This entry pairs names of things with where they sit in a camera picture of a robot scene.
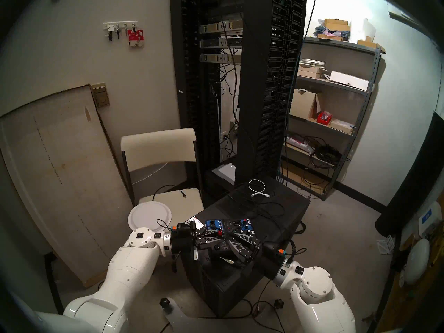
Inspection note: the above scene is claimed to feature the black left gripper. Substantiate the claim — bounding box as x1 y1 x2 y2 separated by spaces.
171 227 223 257

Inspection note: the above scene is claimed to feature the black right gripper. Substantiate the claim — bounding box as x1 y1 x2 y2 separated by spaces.
225 232 289 281

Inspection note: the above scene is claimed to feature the blue black audio mixer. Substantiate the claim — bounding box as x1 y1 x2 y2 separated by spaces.
205 218 257 267

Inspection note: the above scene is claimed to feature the black computer tower case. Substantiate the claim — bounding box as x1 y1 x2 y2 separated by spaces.
173 176 311 318

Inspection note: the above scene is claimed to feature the white round plate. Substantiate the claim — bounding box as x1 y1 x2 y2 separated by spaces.
127 201 172 232

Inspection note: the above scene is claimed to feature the grey flat box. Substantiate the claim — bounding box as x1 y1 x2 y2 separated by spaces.
212 163 237 182

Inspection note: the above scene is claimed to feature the cream folding chair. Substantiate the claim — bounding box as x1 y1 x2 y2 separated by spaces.
120 128 205 229

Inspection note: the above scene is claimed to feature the pink white package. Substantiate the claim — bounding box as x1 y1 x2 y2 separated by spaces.
284 135 316 154

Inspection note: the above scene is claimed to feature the black server rack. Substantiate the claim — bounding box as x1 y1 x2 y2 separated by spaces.
169 0 307 197

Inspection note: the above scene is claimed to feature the open cardboard box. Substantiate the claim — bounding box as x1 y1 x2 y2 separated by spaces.
290 88 325 120

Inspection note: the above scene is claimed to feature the flat tan box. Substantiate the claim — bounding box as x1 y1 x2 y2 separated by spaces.
329 119 355 134

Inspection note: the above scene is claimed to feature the large cardboard panel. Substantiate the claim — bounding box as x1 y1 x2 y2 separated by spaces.
0 84 134 288

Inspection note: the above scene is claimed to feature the white oval device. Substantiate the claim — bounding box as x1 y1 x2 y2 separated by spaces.
403 238 430 285

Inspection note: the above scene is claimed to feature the beige box stack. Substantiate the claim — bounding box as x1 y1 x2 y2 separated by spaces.
298 66 326 79

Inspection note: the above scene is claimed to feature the white router blue label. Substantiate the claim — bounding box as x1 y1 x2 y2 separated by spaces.
418 201 443 238

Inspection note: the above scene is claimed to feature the white flat box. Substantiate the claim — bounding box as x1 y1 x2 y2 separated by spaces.
329 71 370 91

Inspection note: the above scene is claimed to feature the red key tag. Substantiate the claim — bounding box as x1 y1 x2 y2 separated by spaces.
127 29 144 47

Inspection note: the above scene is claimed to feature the grey metal shelving unit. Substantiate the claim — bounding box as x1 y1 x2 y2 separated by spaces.
279 36 386 201

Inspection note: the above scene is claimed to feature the colourful package pile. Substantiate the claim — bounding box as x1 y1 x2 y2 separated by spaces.
314 24 350 41

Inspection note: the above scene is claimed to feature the white key hook rack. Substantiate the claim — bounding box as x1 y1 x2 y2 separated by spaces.
102 21 138 41

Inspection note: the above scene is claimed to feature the brown cardboard box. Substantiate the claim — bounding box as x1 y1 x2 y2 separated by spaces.
324 18 350 33

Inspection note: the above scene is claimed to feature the white plastic bag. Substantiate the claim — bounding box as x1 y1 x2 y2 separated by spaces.
350 17 377 43

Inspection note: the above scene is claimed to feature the thin black cable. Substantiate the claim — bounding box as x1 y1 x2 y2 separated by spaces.
153 185 188 202

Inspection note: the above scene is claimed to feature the white coiled usb cable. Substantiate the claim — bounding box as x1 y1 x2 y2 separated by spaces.
248 179 271 198

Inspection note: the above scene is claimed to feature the thin white cable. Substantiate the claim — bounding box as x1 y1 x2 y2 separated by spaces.
132 162 169 185

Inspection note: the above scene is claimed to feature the black cable bundle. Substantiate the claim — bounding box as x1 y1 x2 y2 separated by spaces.
305 136 351 168

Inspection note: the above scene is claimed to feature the white wire bracket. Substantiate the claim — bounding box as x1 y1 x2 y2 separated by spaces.
375 234 396 255

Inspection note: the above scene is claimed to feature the beige wall control plate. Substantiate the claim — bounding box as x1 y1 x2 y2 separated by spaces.
91 83 110 108

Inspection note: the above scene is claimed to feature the grey rack-mounted switch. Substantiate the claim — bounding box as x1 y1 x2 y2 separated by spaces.
200 37 242 49
199 19 242 34
200 53 241 64

